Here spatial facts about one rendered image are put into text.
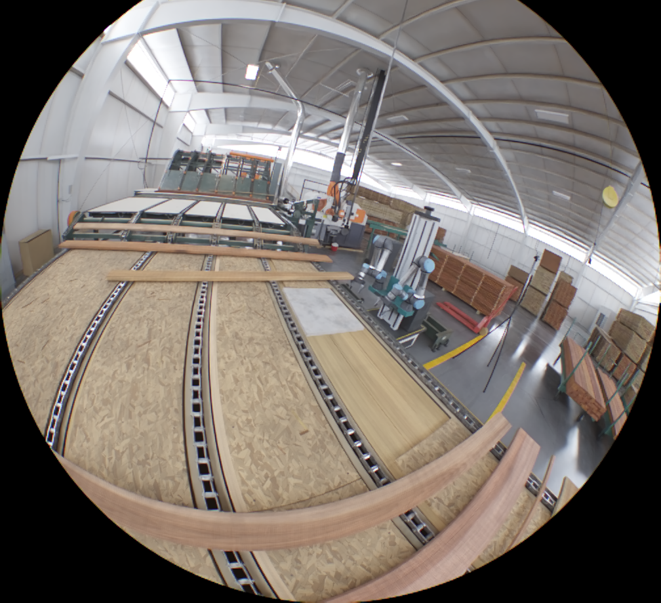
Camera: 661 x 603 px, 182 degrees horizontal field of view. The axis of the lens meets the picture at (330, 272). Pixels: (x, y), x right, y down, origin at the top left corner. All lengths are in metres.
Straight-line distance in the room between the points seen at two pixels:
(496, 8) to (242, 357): 6.76
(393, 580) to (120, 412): 1.10
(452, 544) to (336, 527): 0.44
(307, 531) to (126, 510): 0.55
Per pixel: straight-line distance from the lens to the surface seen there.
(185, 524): 0.82
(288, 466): 0.86
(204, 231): 2.92
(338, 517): 0.81
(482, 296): 6.28
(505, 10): 6.17
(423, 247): 2.43
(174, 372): 1.09
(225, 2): 6.88
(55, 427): 1.19
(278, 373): 1.07
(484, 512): 1.13
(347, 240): 7.64
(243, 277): 1.79
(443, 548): 0.99
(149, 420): 0.98
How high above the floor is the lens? 1.66
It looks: 20 degrees down
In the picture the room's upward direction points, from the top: 15 degrees clockwise
